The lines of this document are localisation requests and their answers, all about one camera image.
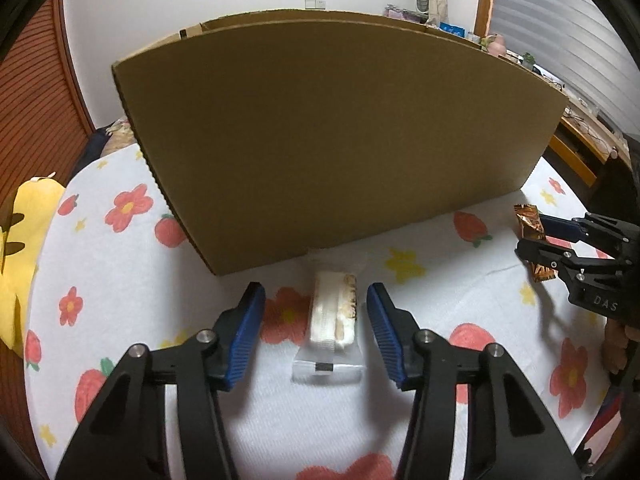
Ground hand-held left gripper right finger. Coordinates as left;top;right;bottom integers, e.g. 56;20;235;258
366;284;583;480

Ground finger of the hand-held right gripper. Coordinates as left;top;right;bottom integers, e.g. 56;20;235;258
537;212;599;246
515;237;577;274

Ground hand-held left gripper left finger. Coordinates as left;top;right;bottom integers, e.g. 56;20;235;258
54;282;267;480

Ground gold brown bar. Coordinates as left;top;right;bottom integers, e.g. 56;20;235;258
512;203;558;283

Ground white nougat candy packet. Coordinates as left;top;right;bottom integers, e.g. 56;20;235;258
291;250;366;383

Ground brown cardboard box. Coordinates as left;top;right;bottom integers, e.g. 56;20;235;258
111;9;568;277

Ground person's right hand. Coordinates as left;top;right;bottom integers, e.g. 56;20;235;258
602;319;640;377

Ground wooden cabinet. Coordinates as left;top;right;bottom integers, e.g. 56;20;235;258
547;105;632;187

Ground white floral blanket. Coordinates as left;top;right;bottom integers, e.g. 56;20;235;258
22;145;626;480

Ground grey window blinds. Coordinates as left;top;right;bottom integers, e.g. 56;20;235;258
492;0;640;147

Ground yellow plush toy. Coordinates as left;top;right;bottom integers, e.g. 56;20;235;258
0;172;67;352

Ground dark blue cloth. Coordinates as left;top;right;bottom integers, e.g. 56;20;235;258
74;125;122;178

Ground wooden slatted wardrobe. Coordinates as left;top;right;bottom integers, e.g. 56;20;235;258
0;0;98;461

